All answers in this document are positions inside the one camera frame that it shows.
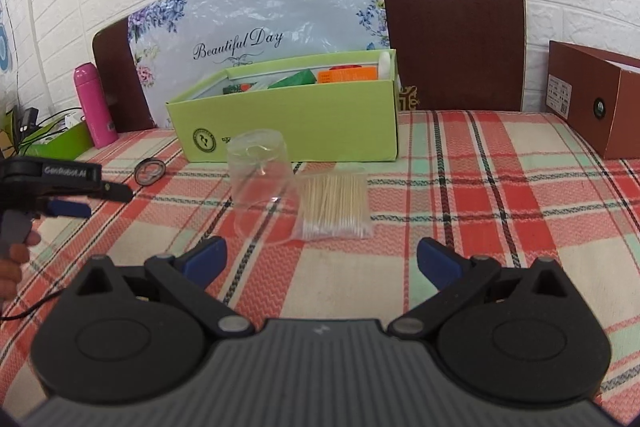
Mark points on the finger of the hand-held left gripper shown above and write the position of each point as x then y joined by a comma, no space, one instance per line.
112,193
70,209

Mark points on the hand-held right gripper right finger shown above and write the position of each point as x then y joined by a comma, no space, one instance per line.
440,262

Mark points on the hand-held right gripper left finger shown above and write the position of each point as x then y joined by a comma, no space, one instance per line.
205,259

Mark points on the clear plastic cup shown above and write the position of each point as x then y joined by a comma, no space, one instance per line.
260,187

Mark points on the bag of cotton swabs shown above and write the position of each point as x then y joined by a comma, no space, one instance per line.
332,202

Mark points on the green printed packet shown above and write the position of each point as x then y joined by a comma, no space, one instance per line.
235,89

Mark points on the light green cardboard box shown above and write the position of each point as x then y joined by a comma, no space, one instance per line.
325,122

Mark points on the orange box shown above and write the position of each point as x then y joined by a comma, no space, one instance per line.
347,76

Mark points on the person's left hand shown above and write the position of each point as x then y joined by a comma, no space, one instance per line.
12,274

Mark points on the green tray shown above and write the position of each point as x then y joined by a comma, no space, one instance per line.
65,142

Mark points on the black charger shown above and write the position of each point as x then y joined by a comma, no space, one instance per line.
27,119

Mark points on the white small box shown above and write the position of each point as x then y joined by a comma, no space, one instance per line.
75,119

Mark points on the plaid tablecloth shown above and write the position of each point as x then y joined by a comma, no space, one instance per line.
500,207

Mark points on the pink thermos bottle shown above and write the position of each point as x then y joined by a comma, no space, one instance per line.
95,107

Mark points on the brown shoebox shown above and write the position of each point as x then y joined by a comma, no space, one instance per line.
580,97

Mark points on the brown wooden board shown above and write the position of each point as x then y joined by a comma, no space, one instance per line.
450,32

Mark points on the blue wall stickers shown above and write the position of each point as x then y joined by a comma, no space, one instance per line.
4,49

